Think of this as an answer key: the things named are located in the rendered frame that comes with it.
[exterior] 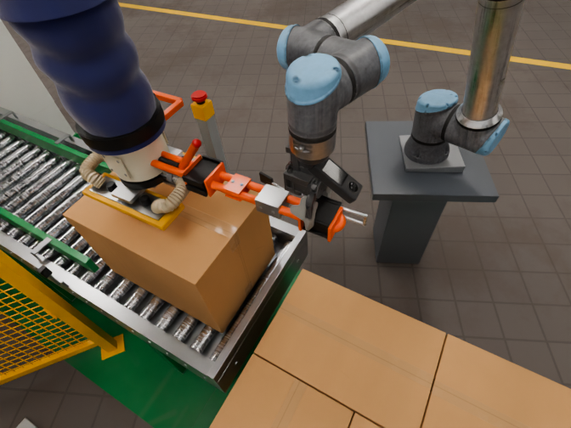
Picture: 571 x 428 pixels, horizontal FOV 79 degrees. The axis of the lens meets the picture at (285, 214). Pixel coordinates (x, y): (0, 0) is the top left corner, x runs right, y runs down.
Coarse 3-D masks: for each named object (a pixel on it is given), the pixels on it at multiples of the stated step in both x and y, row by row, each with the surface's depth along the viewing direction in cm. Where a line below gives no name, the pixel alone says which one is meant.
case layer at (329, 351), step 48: (336, 288) 142; (288, 336) 131; (336, 336) 130; (384, 336) 129; (432, 336) 128; (240, 384) 122; (288, 384) 121; (336, 384) 120; (384, 384) 119; (432, 384) 119; (480, 384) 117; (528, 384) 116
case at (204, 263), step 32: (160, 192) 126; (192, 192) 125; (256, 192) 123; (96, 224) 118; (128, 224) 117; (192, 224) 116; (224, 224) 115; (256, 224) 125; (128, 256) 118; (160, 256) 108; (192, 256) 108; (224, 256) 112; (256, 256) 135; (160, 288) 129; (192, 288) 106; (224, 288) 120; (224, 320) 130
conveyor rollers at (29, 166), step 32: (0, 160) 211; (32, 160) 204; (64, 160) 203; (0, 192) 192; (32, 192) 190; (64, 192) 187; (0, 224) 174; (32, 224) 178; (64, 224) 173; (64, 256) 160; (96, 288) 148; (128, 288) 150; (256, 288) 144; (160, 320) 138; (192, 320) 137
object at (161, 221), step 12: (108, 180) 113; (120, 180) 113; (84, 192) 111; (96, 192) 110; (108, 192) 109; (144, 192) 108; (108, 204) 107; (120, 204) 106; (132, 204) 105; (144, 204) 103; (180, 204) 105; (132, 216) 104; (144, 216) 103; (156, 216) 102; (168, 216) 102
